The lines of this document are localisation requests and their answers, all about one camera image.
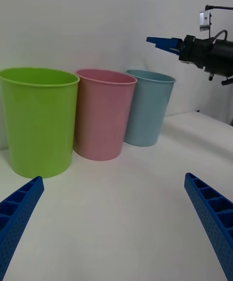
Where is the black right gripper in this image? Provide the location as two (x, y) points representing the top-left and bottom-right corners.
(146, 35), (216, 73)

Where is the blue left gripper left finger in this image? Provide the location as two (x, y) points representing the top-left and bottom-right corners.
(0, 176), (45, 281)

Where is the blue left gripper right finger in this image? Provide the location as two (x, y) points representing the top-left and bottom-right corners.
(184, 173), (233, 281)

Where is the pale blue plastic waste bin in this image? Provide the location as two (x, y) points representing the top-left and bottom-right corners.
(123, 69), (177, 147)

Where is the green plastic waste bin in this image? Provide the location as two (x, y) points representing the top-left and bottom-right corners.
(0, 67), (81, 179)

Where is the pink plastic waste bin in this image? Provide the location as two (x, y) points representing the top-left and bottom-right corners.
(73, 68), (138, 161)

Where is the pale grey right wrist camera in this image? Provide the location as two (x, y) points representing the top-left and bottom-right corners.
(199, 10), (212, 32)

